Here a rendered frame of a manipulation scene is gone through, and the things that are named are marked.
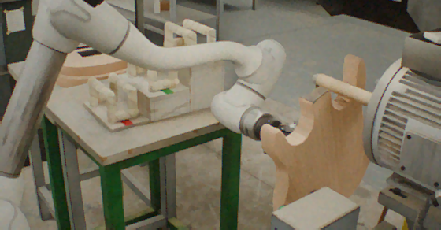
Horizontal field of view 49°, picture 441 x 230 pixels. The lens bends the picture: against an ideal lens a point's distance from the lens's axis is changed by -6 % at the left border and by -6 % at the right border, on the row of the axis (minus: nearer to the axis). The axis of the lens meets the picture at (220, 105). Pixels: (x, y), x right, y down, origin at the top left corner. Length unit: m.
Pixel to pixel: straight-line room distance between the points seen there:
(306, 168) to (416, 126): 0.35
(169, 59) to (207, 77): 0.53
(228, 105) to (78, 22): 0.54
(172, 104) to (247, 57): 0.43
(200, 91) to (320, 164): 0.70
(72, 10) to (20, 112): 0.35
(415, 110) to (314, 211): 0.27
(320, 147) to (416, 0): 0.42
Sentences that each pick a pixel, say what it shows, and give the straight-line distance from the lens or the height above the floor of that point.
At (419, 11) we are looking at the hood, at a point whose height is 1.47.
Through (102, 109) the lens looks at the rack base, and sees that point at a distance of 1.87.
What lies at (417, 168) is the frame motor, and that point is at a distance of 0.99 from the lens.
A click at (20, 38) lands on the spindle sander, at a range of 3.37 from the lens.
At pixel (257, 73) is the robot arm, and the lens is 1.47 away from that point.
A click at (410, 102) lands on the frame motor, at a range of 1.02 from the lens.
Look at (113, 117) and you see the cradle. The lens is 1.73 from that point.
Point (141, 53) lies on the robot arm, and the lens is 1.26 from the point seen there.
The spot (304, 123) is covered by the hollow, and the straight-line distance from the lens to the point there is 1.20.
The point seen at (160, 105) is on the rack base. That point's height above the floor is 0.98.
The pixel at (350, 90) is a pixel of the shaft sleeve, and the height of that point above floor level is 1.26.
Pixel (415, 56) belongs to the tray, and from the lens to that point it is 1.01.
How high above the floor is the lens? 1.68
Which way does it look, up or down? 23 degrees down
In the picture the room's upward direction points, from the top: 2 degrees clockwise
